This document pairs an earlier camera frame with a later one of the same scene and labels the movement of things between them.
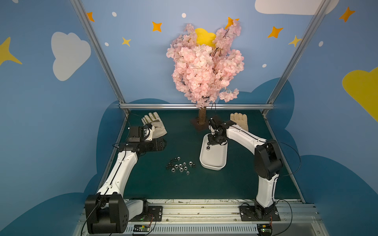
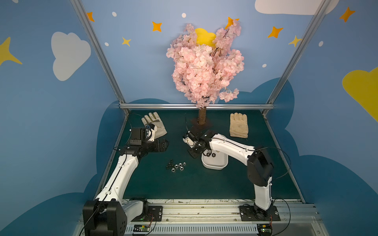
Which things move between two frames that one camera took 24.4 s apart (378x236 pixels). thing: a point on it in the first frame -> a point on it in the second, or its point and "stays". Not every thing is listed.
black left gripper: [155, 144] stays
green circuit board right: [265, 229] stays
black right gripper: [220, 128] -> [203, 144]
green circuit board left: [141, 228] stays
